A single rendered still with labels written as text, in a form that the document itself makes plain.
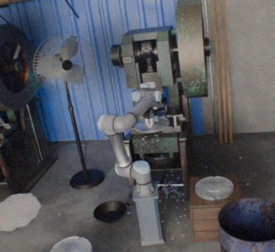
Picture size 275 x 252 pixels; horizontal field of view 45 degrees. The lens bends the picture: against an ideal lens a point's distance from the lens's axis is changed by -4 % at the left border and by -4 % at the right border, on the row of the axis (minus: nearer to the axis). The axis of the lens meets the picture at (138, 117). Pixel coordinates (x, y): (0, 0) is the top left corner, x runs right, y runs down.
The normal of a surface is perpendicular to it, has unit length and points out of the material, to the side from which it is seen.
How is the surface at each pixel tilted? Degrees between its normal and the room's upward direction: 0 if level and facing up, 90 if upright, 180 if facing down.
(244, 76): 90
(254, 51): 90
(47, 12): 90
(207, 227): 90
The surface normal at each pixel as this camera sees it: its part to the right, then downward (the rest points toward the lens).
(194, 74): -0.15, 0.63
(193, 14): -0.23, -0.40
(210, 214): -0.13, 0.38
